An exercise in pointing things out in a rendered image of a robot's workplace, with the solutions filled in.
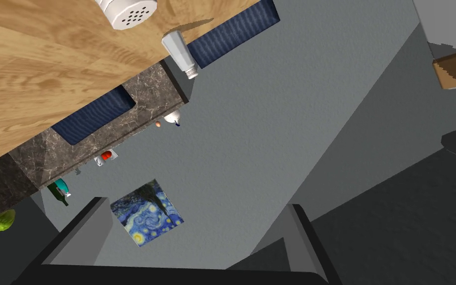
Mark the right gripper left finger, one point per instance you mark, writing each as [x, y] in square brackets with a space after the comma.
[83, 237]

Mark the white salt shaker with holes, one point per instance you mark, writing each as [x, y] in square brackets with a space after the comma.
[127, 14]

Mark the dark marble kitchen counter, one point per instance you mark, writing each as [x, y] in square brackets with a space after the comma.
[145, 95]

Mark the blue starry night painting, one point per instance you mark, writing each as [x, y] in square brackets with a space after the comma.
[147, 213]

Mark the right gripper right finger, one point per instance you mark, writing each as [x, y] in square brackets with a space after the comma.
[291, 245]

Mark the light wooden table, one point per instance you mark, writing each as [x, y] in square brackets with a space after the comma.
[34, 71]

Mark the dark blue striped chair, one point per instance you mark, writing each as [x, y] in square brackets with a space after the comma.
[234, 33]
[93, 116]

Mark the white faceted pepper shaker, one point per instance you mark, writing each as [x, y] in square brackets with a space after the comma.
[178, 51]

